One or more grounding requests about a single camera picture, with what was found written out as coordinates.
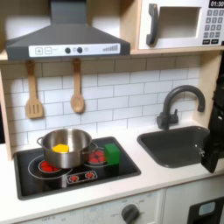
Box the steel pot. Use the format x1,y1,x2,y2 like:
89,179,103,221
36,128,99,170

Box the yellow toy block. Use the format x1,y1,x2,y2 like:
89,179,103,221
52,143,70,154

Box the dark grey sink basin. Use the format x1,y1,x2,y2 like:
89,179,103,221
136,125,211,169

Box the white toy microwave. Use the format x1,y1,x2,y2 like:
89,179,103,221
137,0,224,51

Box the grey oven knob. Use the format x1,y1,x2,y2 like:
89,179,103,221
121,203,141,224

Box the black toy stove top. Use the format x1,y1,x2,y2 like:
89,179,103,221
13,136,142,201

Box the wooden slotted spatula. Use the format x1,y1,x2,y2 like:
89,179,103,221
24,59,45,120

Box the dark grey tap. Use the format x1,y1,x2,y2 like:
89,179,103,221
156,85,207,130

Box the wooden spoon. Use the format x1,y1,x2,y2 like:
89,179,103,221
70,58,86,114

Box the grey range hood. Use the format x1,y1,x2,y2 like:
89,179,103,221
5,0,131,61

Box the green block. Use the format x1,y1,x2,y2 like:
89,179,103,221
104,143,122,167

